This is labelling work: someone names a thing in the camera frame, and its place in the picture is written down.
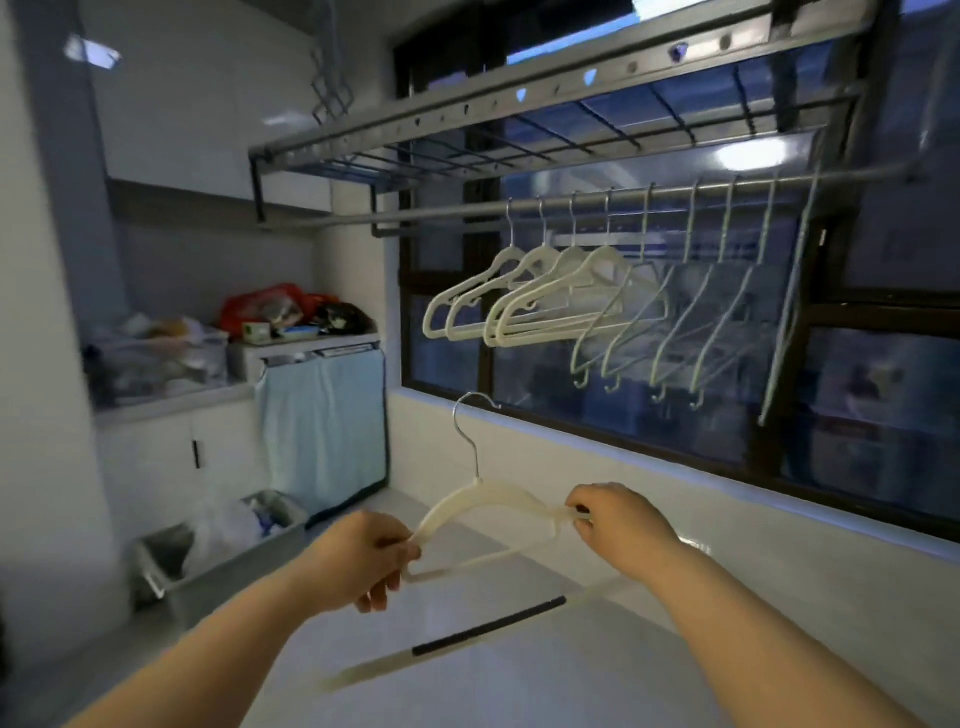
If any person's right hand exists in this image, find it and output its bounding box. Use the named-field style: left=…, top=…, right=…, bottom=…
left=564, top=482, right=681, bottom=584

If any person's left hand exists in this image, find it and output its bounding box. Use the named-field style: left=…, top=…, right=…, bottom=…
left=309, top=511, right=423, bottom=615

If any white hanger with metal hook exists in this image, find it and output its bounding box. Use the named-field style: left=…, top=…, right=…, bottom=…
left=403, top=391, right=595, bottom=583

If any person's right forearm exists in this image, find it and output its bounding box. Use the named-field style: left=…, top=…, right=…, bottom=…
left=628, top=538, right=927, bottom=728

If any person's left forearm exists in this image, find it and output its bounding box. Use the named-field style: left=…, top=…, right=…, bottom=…
left=66, top=536, right=339, bottom=728

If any white pole with black grip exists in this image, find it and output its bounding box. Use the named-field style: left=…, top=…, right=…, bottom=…
left=321, top=576, right=633, bottom=693

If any washing machine with blue cover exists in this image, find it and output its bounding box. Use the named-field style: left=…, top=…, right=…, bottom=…
left=228, top=336, right=391, bottom=530

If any translucent plastic bag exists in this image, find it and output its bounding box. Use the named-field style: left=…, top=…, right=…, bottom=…
left=182, top=496, right=265, bottom=577

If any grey plastic bin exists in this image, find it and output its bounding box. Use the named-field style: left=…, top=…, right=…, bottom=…
left=133, top=489, right=310, bottom=630

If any row of white hangers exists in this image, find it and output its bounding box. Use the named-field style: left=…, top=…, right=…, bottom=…
left=421, top=178, right=826, bottom=429

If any black plastic bag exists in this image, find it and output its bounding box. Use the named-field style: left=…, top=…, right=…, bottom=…
left=315, top=301, right=376, bottom=337

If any white cabinet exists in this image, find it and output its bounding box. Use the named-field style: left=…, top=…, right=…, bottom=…
left=93, top=382, right=265, bottom=560

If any red plastic bag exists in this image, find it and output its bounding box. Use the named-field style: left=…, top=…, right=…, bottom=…
left=217, top=282, right=339, bottom=336

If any clear plastic storage box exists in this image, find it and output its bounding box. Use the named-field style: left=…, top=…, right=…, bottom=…
left=84, top=315, right=231, bottom=406

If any metal ceiling drying rack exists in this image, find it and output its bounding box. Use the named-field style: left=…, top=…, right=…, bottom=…
left=247, top=0, right=927, bottom=241

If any dark window frame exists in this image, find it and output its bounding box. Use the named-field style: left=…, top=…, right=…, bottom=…
left=391, top=0, right=960, bottom=545

